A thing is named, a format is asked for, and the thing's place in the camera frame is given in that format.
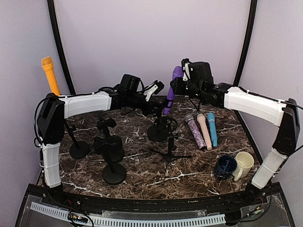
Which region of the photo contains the black stand of purple microphone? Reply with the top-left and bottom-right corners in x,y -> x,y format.
147,97 -> 175,142

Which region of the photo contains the right black frame post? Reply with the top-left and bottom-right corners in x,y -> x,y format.
233,0 -> 258,86

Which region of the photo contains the left black frame post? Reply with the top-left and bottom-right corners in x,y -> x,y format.
47,0 -> 76,95

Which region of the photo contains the black stand of orange microphone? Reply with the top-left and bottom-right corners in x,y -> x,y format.
64,120 -> 90,159

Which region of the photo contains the black front rail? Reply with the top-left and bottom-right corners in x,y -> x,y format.
28,184 -> 272,214

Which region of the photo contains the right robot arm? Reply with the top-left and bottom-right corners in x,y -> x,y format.
170,59 -> 300,205

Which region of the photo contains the black stand of beige microphone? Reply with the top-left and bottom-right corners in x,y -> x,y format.
93,117 -> 125,163

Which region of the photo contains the white cable tray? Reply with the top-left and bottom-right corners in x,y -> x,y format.
30,202 -> 226,227

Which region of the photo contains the purple microphone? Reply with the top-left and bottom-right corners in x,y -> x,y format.
163,66 -> 183,115

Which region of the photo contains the beige microphone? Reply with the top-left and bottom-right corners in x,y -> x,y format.
197,114 -> 212,150

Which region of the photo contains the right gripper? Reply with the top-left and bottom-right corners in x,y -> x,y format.
172,76 -> 205,100

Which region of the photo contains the glitter silver-head microphone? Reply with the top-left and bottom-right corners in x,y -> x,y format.
185,114 -> 206,150

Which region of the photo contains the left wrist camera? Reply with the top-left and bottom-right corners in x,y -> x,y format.
143,80 -> 164,102

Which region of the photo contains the cream mug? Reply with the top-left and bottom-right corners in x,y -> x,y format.
232,151 -> 254,182

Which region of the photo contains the black frame post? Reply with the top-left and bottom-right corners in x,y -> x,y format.
47,0 -> 76,95
233,0 -> 258,86

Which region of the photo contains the blue microphone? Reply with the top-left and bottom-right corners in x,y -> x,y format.
207,112 -> 218,148

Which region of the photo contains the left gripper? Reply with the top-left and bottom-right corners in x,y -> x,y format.
126,93 -> 163,116

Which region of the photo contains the black tripod shock-mount stand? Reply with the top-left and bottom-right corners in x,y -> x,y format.
150,117 -> 192,170

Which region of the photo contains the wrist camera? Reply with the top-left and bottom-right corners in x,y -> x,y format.
181,58 -> 191,81
143,80 -> 164,102

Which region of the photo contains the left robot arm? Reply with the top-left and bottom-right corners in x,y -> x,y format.
34,74 -> 164,206

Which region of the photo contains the dark blue mug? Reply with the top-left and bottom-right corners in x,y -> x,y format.
214,155 -> 237,180

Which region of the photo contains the black stand of blue microphone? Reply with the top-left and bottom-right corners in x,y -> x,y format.
93,136 -> 127,185

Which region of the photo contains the orange microphone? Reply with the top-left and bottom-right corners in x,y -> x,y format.
42,56 -> 61,96

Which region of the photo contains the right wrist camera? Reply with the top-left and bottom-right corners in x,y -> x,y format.
181,58 -> 191,81

